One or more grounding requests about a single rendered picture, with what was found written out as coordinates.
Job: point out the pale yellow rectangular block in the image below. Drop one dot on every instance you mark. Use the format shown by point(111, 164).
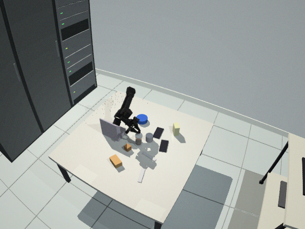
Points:
point(176, 129)

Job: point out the grey cylinder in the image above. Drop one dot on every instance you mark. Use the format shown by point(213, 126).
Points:
point(149, 137)

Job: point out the tan rectangular block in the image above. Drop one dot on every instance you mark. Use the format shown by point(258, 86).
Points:
point(115, 161)

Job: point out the small brown block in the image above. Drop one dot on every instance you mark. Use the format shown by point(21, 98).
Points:
point(127, 147)

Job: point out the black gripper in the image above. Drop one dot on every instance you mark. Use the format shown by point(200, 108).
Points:
point(133, 127)

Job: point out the blue short cylinder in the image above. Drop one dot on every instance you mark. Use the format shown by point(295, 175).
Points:
point(142, 119)

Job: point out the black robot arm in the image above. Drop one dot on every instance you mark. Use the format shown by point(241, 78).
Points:
point(124, 112)

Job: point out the coffee press with black knob plunger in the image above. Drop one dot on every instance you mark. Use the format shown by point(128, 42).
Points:
point(138, 139)

